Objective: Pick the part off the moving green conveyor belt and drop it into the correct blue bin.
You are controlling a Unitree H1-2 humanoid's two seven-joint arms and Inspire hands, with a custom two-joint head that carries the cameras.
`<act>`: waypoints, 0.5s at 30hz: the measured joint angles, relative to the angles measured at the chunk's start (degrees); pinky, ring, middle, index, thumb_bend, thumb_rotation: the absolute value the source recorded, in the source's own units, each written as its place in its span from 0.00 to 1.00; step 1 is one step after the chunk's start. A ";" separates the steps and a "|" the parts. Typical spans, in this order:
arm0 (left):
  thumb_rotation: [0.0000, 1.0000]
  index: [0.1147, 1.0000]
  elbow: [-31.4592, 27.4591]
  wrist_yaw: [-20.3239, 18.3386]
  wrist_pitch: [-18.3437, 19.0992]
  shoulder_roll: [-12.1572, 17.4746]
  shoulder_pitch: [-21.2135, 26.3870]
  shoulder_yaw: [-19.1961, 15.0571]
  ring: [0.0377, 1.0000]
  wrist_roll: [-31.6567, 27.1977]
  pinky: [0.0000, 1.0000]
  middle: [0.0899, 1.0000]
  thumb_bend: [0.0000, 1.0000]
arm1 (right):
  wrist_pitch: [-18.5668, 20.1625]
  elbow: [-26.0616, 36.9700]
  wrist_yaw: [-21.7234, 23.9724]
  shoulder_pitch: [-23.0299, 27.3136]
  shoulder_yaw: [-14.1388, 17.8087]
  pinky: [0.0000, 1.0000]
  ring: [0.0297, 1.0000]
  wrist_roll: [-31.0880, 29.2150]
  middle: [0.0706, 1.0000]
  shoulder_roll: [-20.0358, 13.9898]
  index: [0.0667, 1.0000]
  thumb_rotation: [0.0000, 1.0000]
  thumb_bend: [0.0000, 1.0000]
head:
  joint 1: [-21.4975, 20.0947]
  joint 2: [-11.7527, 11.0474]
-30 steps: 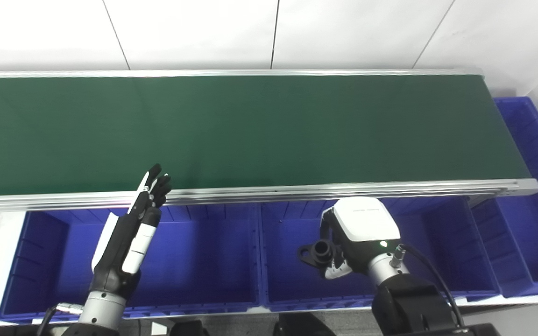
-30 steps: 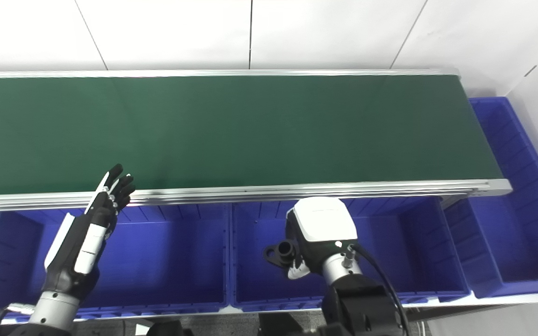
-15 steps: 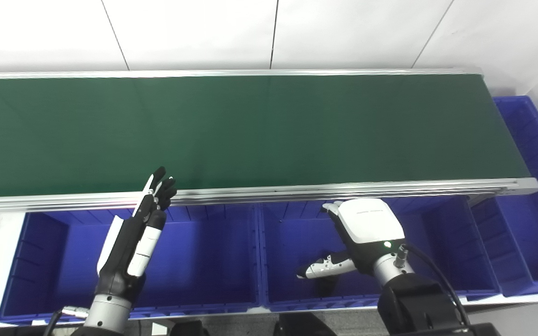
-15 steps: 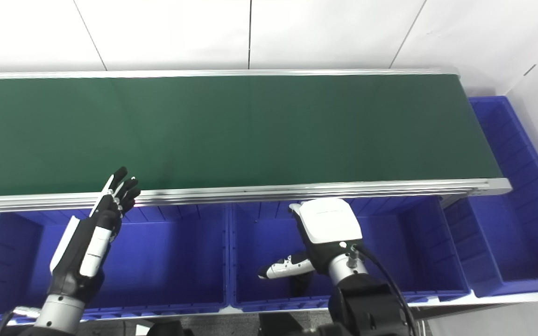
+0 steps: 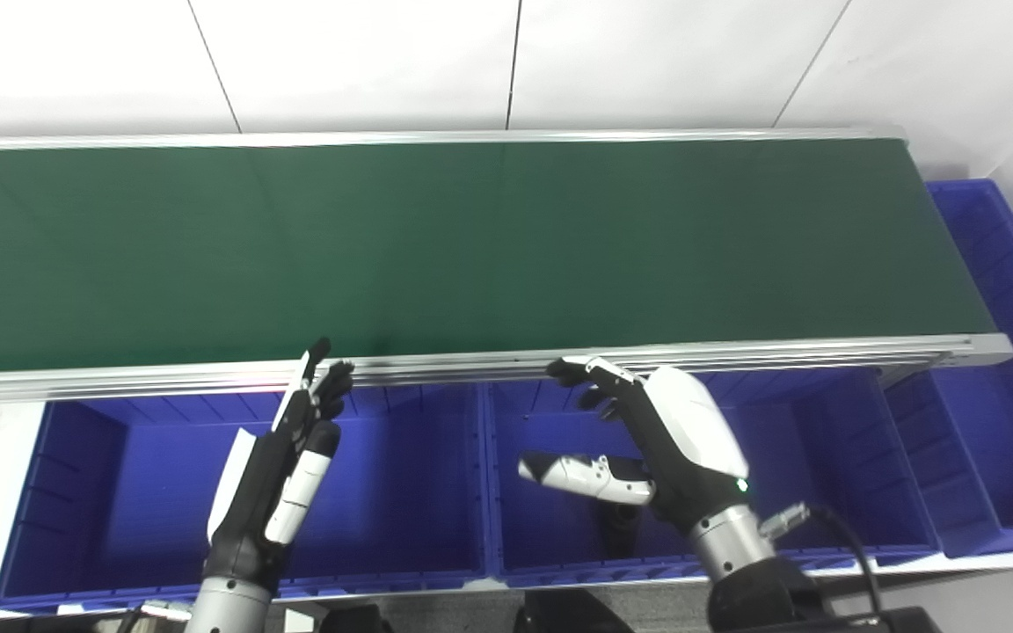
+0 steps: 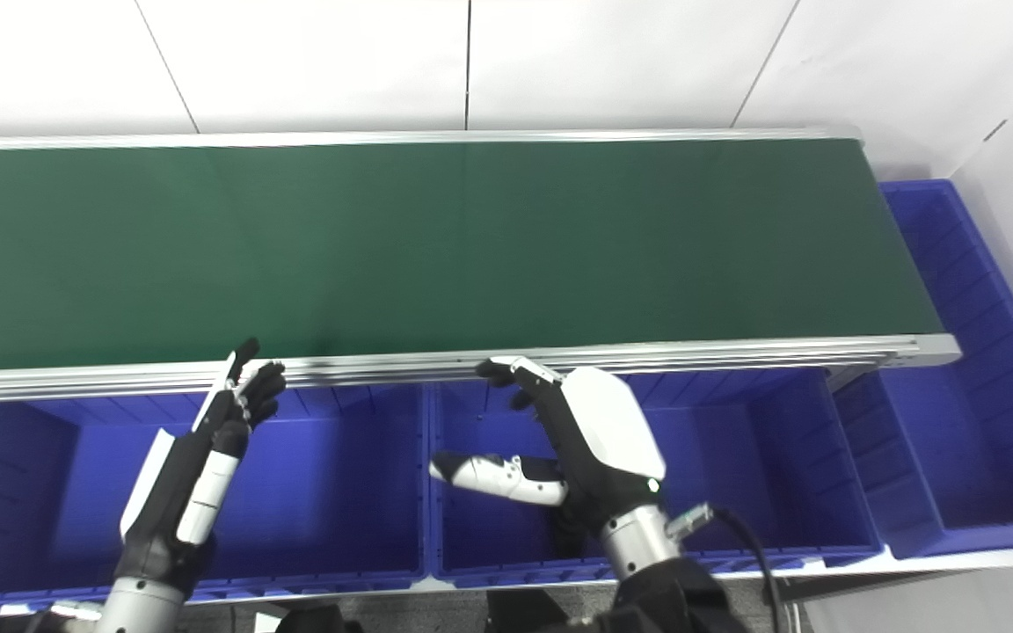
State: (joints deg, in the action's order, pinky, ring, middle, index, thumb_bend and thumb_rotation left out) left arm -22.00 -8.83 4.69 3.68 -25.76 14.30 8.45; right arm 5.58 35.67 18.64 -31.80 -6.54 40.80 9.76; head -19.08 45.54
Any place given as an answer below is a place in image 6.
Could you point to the blue plastic bin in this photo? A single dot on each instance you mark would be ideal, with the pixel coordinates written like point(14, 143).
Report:
point(331, 501)
point(753, 475)
point(972, 440)

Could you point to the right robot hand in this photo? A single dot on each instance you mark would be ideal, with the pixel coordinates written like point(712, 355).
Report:
point(603, 431)

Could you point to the green conveyor belt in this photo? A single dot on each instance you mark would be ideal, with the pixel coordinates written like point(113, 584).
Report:
point(436, 255)
point(436, 362)

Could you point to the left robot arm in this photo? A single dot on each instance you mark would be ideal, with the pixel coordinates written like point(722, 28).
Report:
point(137, 607)

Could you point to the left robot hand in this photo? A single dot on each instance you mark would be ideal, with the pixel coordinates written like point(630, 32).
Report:
point(177, 501)

